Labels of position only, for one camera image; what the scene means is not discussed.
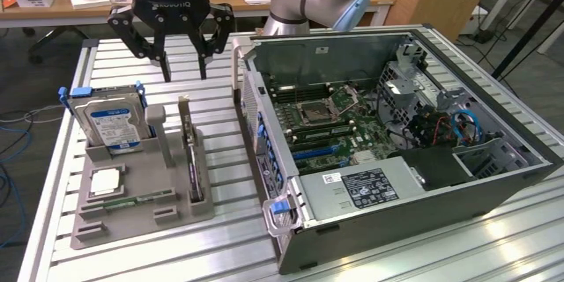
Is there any graphics card with metal bracket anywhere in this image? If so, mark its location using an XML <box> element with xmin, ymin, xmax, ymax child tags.
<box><xmin>177</xmin><ymin>95</ymin><xmax>208</xmax><ymax>204</ymax></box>

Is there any black office chair base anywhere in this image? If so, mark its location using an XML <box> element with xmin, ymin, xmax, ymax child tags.
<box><xmin>26</xmin><ymin>26</ymin><xmax>89</xmax><ymax>63</ymax></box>

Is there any black RAM slot bank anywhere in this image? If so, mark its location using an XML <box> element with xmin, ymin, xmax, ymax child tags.
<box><xmin>284</xmin><ymin>118</ymin><xmax>357</xmax><ymax>146</ymax></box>
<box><xmin>269</xmin><ymin>83</ymin><xmax>332</xmax><ymax>104</ymax></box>

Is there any hard disk with blue carrier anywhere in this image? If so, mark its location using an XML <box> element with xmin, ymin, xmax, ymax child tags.
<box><xmin>57</xmin><ymin>80</ymin><xmax>154</xmax><ymax>157</ymax></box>

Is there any CPU socket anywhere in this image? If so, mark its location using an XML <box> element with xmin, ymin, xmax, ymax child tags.
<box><xmin>297</xmin><ymin>100</ymin><xmax>342</xmax><ymax>127</ymax></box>

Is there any metal socket cover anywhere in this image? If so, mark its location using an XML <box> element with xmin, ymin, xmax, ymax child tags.
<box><xmin>328</xmin><ymin>85</ymin><xmax>360</xmax><ymax>114</ymax></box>

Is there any blue expansion slot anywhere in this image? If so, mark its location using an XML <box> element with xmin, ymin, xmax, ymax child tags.
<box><xmin>292</xmin><ymin>145</ymin><xmax>342</xmax><ymax>161</ymax></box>

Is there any grey metal drive cage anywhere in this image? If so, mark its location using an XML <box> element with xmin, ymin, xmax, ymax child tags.
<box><xmin>376</xmin><ymin>60</ymin><xmax>444</xmax><ymax>131</ymax></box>

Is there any green motherboard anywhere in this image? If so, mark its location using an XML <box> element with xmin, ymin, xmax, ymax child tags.
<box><xmin>262</xmin><ymin>71</ymin><xmax>405</xmax><ymax>177</ymax></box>

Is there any silver CPU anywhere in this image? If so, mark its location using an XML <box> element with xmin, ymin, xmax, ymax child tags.
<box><xmin>89</xmin><ymin>168</ymin><xmax>124</xmax><ymax>195</ymax></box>

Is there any green RAM stick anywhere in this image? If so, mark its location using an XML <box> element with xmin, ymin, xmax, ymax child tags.
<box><xmin>101</xmin><ymin>192</ymin><xmax>172</xmax><ymax>210</ymax></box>

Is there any grey power supply unit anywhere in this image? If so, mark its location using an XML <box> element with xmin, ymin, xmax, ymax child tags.
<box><xmin>298</xmin><ymin>157</ymin><xmax>426</xmax><ymax>222</ymax></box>

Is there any blue case latch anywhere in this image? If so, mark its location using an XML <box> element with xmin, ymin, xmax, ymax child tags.
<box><xmin>269</xmin><ymin>199</ymin><xmax>294</xmax><ymax>219</ymax></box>

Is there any grey parts rack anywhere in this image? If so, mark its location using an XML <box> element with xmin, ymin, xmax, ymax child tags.
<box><xmin>69</xmin><ymin>104</ymin><xmax>217</xmax><ymax>250</ymax></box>

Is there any black stand pole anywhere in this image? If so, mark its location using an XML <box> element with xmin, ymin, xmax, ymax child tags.
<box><xmin>489</xmin><ymin>0</ymin><xmax>564</xmax><ymax>80</ymax></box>

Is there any open black PC case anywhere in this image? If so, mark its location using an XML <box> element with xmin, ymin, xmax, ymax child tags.
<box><xmin>232</xmin><ymin>28</ymin><xmax>564</xmax><ymax>275</ymax></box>

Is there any grey disk bay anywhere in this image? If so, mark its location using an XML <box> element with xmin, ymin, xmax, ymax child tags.
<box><xmin>452</xmin><ymin>138</ymin><xmax>529</xmax><ymax>180</ymax></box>

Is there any white floor cable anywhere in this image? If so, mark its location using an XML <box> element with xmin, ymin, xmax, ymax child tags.
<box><xmin>0</xmin><ymin>103</ymin><xmax>66</xmax><ymax>124</ymax></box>

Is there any blue floor cable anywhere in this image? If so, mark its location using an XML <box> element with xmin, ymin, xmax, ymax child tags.
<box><xmin>0</xmin><ymin>128</ymin><xmax>34</xmax><ymax>249</ymax></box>

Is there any blue wire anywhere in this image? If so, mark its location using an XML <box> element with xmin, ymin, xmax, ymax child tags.
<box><xmin>448</xmin><ymin>108</ymin><xmax>485</xmax><ymax>147</ymax></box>

